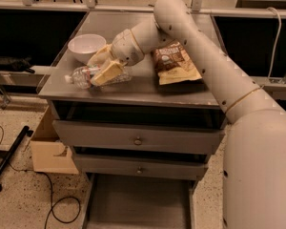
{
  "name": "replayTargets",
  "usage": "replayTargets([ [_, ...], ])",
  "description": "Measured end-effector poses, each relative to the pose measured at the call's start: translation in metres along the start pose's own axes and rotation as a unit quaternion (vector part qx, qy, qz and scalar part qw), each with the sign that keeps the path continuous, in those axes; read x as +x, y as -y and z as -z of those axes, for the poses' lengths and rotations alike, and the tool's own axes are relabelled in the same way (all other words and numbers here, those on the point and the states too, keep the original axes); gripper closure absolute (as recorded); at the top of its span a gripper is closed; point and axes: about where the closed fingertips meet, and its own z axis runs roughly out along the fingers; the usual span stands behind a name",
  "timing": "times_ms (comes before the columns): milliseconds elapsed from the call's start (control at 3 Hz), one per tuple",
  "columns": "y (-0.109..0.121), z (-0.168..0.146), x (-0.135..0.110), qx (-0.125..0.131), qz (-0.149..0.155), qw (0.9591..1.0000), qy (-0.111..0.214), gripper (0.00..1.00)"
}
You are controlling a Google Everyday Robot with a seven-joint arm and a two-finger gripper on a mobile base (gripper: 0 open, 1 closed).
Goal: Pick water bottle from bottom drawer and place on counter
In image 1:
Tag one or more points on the grey drawer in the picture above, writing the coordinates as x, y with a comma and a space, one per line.
141, 166
121, 202
137, 137

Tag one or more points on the grey drawer cabinet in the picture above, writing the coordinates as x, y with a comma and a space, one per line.
193, 117

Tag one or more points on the grey middle drawer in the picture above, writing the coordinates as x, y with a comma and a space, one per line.
141, 166

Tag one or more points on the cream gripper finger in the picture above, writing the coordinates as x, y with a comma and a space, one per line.
109, 70
101, 56

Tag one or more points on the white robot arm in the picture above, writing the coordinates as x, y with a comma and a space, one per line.
255, 153

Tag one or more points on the cardboard box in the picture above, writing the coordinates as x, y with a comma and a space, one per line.
49, 154

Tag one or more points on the grey top drawer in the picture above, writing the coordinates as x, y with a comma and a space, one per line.
137, 137

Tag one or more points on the clear plastic water bottle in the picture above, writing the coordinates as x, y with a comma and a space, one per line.
81, 77

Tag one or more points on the brown sea salt chip bag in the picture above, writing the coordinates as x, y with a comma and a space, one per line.
172, 64

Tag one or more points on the black metal pole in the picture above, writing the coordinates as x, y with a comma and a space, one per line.
5, 156

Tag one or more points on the grey bottom drawer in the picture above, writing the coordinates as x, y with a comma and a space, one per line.
121, 202

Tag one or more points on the white bowl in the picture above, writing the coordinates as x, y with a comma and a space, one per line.
83, 47

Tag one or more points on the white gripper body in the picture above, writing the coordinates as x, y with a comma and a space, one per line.
125, 47

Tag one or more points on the black bag on rail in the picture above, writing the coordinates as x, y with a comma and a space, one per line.
12, 64

